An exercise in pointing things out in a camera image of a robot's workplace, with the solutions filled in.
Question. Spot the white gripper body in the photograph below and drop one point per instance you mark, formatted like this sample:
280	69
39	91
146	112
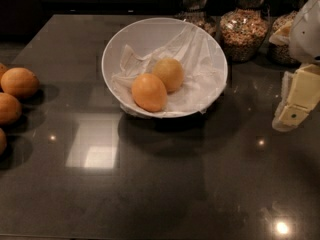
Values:
306	30

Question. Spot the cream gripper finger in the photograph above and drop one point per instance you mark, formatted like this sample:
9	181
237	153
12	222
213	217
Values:
281	36
300	94

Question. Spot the orange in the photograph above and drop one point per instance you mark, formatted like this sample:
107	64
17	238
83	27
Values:
149	92
170	72
3	70
20	83
10	109
3	141

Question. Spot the white bowl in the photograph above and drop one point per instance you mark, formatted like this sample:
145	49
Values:
146	37

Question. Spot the right glass grain jar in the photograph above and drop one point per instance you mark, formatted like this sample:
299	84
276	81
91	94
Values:
278	49

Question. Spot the glass grain jar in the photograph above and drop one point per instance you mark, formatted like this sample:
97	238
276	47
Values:
278	49
194	11
244	29

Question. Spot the middle glass grain jar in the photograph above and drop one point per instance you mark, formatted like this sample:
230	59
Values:
244	29

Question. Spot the white paper liner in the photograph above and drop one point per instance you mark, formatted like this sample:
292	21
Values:
196	67

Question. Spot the left glass grain jar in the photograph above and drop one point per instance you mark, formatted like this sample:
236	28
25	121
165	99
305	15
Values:
194	11

